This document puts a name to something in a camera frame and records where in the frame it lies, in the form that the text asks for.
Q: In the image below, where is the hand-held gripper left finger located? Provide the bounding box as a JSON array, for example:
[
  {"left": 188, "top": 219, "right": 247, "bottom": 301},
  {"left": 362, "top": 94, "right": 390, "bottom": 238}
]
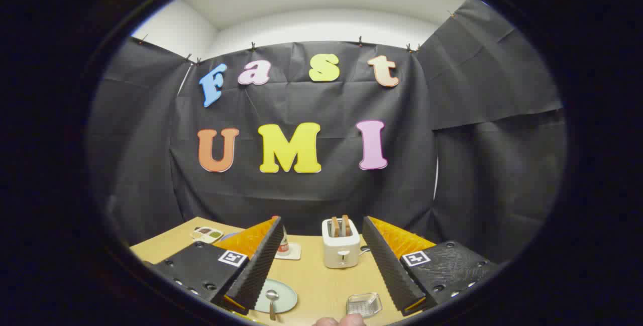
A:
[{"left": 150, "top": 215, "right": 285, "bottom": 315}]

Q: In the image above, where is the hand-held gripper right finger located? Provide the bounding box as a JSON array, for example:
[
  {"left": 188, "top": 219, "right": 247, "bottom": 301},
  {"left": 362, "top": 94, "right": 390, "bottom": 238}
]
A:
[{"left": 362, "top": 215, "right": 499, "bottom": 316}]

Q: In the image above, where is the metal spoon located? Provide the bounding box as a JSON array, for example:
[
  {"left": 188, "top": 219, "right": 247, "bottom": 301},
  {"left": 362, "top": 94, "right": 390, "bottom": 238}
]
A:
[{"left": 265, "top": 289, "right": 280, "bottom": 321}]

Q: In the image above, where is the light green plate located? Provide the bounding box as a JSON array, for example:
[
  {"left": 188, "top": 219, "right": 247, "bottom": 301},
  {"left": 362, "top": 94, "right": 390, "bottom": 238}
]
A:
[{"left": 254, "top": 278, "right": 298, "bottom": 314}]

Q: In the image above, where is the white square coaster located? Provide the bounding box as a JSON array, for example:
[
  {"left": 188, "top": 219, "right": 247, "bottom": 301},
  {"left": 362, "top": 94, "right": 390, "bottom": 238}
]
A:
[{"left": 274, "top": 242, "right": 302, "bottom": 261}]

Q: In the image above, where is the white toaster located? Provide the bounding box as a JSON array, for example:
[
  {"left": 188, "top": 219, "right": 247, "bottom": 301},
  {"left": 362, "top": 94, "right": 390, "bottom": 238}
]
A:
[{"left": 321, "top": 218, "right": 361, "bottom": 269}]

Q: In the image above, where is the white compartment sauce tray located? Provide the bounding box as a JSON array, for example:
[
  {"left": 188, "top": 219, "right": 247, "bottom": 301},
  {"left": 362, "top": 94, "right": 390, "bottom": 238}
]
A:
[{"left": 190, "top": 226, "right": 224, "bottom": 244}]

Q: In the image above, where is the black backdrop cloth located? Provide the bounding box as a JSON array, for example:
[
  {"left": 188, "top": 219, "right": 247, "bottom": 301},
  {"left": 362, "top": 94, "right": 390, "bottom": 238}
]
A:
[{"left": 88, "top": 0, "right": 566, "bottom": 266}]

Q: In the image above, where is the metal wire basket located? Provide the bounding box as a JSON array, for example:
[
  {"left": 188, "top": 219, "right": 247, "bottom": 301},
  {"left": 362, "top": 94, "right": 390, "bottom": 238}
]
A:
[{"left": 346, "top": 292, "right": 383, "bottom": 317}]

